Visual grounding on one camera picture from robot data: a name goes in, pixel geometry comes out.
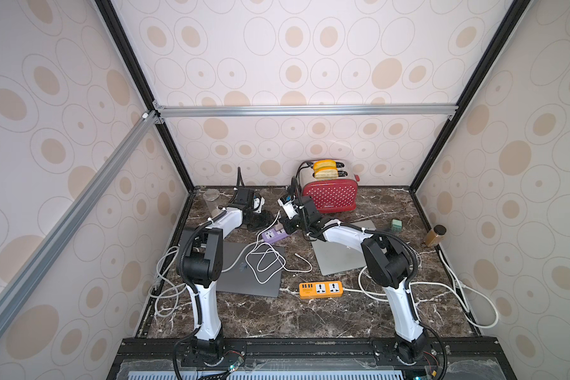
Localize purple power strip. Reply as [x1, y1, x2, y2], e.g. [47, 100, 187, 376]
[261, 228, 289, 245]

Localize silver apple laptop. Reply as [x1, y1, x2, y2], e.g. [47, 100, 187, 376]
[312, 219, 375, 276]

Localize orange power strip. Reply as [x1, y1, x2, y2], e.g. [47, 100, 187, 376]
[299, 281, 344, 299]

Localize green charger adapter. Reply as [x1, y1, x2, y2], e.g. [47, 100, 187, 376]
[390, 219, 403, 233]

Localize thin white charger cable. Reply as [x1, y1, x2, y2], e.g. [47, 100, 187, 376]
[408, 237, 424, 272]

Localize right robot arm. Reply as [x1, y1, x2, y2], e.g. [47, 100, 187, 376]
[278, 195, 428, 365]

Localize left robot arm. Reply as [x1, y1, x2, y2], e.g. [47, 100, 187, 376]
[176, 186, 270, 363]

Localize dark grey laptop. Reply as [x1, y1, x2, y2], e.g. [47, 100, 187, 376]
[216, 242, 284, 298]

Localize red polka dot toaster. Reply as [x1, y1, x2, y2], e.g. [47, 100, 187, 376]
[296, 159, 359, 214]

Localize pale bread slice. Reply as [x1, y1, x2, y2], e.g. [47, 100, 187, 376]
[313, 167, 339, 180]

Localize small amber bottle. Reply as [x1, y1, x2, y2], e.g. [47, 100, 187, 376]
[424, 224, 447, 247]

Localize black toaster power cord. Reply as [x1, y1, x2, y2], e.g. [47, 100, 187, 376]
[289, 161, 313, 191]

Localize silver aluminium rail back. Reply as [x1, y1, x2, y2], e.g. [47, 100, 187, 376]
[158, 103, 459, 118]

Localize silver aluminium rail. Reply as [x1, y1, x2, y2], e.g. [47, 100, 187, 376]
[158, 103, 459, 118]
[0, 110, 158, 339]

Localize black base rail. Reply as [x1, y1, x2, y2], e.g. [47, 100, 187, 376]
[108, 337, 515, 379]

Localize thick white power strip cord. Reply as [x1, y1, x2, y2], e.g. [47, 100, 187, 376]
[343, 249, 500, 329]

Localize silver aluminium rail left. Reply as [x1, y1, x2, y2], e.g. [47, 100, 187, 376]
[0, 110, 158, 339]

